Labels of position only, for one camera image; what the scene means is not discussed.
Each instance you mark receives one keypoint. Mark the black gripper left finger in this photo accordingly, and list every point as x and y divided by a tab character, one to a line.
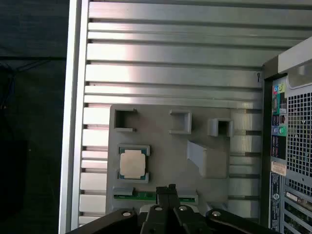
162	214

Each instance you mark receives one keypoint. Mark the grey printed parts rack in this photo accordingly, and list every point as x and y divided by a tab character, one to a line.
165	151

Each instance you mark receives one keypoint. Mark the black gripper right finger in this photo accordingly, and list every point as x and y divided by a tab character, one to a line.
185	219

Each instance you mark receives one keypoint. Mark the green RAM stick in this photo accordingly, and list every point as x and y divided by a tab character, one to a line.
143	195

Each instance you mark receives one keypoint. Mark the black open PC case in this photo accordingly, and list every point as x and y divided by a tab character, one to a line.
299	122

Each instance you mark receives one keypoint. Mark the CPU with silver heat spreader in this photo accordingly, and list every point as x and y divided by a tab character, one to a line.
132	164

